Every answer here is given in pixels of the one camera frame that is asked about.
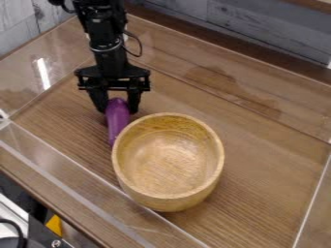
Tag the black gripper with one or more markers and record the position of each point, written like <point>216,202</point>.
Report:
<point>113,74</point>

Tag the purple toy eggplant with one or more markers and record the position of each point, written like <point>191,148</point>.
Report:
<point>116,117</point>

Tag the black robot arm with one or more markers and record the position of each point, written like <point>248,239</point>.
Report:
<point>103,19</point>

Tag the brown wooden bowl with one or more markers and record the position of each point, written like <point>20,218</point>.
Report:
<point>168,158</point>

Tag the black device with yellow label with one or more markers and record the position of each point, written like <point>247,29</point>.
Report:
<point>28,234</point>

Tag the clear acrylic tray enclosure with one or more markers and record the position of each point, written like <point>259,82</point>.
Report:
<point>264,100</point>

